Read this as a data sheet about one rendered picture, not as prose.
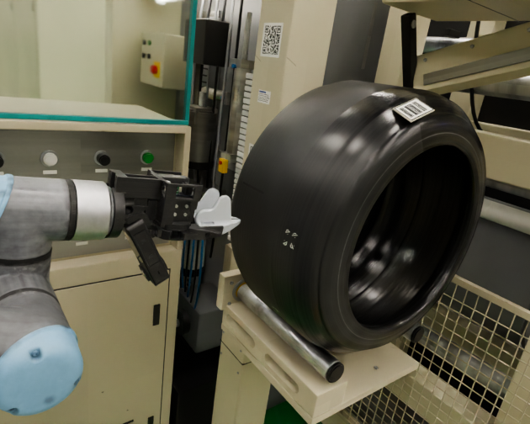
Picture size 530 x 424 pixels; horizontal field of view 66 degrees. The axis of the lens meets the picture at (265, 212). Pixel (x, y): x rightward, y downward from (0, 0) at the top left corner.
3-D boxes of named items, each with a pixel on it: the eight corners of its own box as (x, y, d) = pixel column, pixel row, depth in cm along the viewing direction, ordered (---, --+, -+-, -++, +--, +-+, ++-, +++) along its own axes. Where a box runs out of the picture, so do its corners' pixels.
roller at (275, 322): (231, 288, 104) (246, 278, 106) (237, 299, 107) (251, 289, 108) (326, 375, 79) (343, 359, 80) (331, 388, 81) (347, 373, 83)
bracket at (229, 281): (215, 305, 106) (219, 272, 103) (325, 277, 130) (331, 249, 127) (221, 312, 104) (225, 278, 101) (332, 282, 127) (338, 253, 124)
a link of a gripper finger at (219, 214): (256, 199, 63) (204, 197, 57) (247, 235, 64) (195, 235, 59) (245, 193, 65) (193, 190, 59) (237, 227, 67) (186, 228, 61)
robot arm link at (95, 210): (73, 251, 48) (59, 225, 54) (113, 249, 51) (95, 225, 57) (81, 189, 46) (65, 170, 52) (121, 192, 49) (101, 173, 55)
